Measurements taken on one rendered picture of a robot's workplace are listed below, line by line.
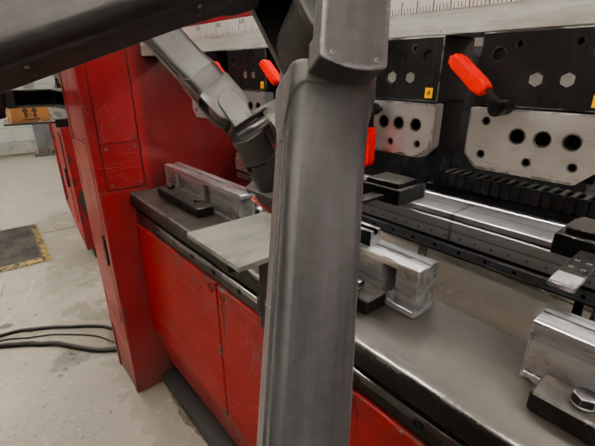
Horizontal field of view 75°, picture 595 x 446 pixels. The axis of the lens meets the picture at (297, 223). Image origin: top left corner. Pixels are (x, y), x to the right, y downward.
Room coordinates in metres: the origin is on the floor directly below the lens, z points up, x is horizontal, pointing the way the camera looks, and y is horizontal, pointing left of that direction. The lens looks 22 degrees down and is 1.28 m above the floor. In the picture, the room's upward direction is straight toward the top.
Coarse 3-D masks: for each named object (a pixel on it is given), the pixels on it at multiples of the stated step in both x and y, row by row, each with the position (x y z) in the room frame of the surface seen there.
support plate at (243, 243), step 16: (224, 224) 0.71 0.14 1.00; (240, 224) 0.71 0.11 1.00; (256, 224) 0.71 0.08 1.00; (192, 240) 0.65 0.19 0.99; (208, 240) 0.63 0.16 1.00; (224, 240) 0.63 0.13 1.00; (240, 240) 0.63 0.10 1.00; (256, 240) 0.63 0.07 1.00; (224, 256) 0.57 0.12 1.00; (240, 256) 0.57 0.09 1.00; (256, 256) 0.57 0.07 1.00; (240, 272) 0.53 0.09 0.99
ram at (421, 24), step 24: (528, 0) 0.49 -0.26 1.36; (552, 0) 0.47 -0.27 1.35; (576, 0) 0.46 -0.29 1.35; (192, 24) 1.11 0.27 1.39; (408, 24) 0.61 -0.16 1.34; (432, 24) 0.58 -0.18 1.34; (456, 24) 0.55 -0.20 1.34; (480, 24) 0.53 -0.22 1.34; (504, 24) 0.51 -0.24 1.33; (528, 24) 0.49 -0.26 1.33; (552, 24) 0.47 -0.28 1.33; (576, 24) 0.45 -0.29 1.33; (144, 48) 1.37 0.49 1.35; (216, 48) 1.02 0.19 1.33; (240, 48) 0.94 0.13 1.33
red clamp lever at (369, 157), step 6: (378, 108) 0.62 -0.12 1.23; (372, 114) 0.61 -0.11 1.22; (372, 120) 0.61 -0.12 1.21; (372, 126) 0.61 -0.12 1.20; (372, 132) 0.61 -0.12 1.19; (372, 138) 0.61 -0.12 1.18; (372, 144) 0.61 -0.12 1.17; (366, 150) 0.61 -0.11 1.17; (372, 150) 0.61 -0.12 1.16; (366, 156) 0.61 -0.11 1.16; (372, 156) 0.61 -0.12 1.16; (366, 162) 0.61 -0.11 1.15; (372, 162) 0.61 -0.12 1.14
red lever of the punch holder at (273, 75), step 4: (264, 60) 0.82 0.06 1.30; (268, 60) 0.82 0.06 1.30; (260, 64) 0.81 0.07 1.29; (264, 64) 0.81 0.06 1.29; (268, 64) 0.81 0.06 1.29; (272, 64) 0.81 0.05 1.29; (264, 68) 0.80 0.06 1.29; (268, 68) 0.80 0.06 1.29; (272, 68) 0.80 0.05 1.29; (264, 72) 0.80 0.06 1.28; (268, 72) 0.79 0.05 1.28; (272, 72) 0.79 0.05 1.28; (276, 72) 0.80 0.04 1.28; (268, 76) 0.79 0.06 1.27; (272, 76) 0.79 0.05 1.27; (276, 76) 0.79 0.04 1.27; (268, 80) 0.80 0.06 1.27; (272, 80) 0.79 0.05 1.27; (276, 80) 0.78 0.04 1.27; (272, 84) 0.79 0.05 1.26; (276, 84) 0.78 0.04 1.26
